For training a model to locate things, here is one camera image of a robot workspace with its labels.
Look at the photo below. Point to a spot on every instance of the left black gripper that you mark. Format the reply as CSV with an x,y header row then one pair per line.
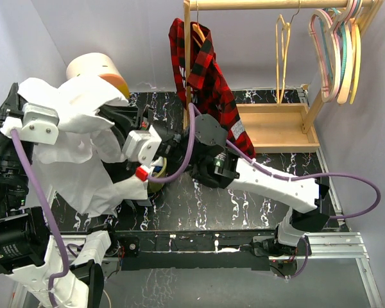
x,y
11,104

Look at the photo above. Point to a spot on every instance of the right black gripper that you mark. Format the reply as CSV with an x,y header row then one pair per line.
x,y
124,119

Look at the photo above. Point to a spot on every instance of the white button-up shirt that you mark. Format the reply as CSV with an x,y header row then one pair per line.
x,y
74,165

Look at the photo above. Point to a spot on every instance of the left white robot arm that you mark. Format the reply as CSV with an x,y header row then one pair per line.
x,y
32,251

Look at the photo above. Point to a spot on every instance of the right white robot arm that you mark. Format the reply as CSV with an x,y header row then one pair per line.
x,y
204,151

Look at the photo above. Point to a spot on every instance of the red black plaid shirt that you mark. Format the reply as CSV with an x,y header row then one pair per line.
x,y
209,90

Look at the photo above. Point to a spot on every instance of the orange wooden hanger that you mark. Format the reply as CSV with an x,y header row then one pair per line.
x,y
200,36

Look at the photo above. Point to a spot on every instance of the thin natural wooden hanger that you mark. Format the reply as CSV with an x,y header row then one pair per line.
x,y
282,42

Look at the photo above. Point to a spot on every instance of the natural wide wooden hanger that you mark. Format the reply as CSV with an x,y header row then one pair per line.
x,y
341,30

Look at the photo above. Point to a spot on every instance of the teal wooden hanger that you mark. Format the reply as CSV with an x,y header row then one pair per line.
x,y
330,68

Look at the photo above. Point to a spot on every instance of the yellow wooden hanger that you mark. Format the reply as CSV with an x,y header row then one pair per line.
x,y
359,26

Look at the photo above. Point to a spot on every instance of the black garment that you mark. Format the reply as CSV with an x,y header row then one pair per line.
x,y
120,171

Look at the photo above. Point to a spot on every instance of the cream cylinder with coloured lid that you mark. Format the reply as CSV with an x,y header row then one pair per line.
x,y
101,65

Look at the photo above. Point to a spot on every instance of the wooden clothes rack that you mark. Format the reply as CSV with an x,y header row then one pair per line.
x,y
284,128

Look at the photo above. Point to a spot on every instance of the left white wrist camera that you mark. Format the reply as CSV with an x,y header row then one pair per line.
x,y
34,123

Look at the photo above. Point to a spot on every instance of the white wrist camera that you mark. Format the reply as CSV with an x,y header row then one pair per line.
x,y
34,123
141,146

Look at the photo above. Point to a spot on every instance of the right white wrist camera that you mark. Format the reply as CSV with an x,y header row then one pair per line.
x,y
141,146

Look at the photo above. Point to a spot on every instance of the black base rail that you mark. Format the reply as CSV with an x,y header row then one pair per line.
x,y
249,249

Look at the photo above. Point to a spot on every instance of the aluminium table frame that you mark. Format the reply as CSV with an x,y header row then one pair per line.
x,y
323,245

